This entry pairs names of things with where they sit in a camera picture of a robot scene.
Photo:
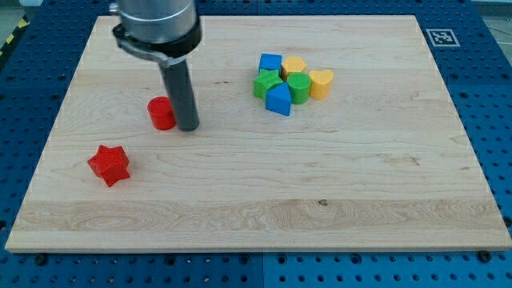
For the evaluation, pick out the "yellow heart block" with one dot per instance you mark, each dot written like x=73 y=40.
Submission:
x=321 y=83

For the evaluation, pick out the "wooden board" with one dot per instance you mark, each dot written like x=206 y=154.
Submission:
x=381 y=164

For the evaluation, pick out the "yellow hexagon block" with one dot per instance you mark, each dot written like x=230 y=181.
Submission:
x=291 y=65

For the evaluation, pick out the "green star block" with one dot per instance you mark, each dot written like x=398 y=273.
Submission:
x=265 y=81

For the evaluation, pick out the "blue triangle block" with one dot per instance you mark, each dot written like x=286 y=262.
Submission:
x=278 y=99

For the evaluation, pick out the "blue cube block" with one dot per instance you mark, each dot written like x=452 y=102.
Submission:
x=270 y=62

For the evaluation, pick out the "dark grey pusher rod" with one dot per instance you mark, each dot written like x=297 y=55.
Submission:
x=179 y=89

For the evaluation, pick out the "white fiducial marker tag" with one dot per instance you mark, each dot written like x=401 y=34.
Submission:
x=442 y=38

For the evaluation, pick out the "red cylinder block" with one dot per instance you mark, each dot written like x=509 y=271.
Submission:
x=161 y=113

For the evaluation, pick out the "red star block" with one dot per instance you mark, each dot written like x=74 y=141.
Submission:
x=110 y=164

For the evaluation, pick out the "green cylinder block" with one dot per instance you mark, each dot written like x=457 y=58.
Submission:
x=299 y=86

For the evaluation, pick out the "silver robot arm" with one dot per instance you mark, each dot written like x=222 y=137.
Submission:
x=164 y=32

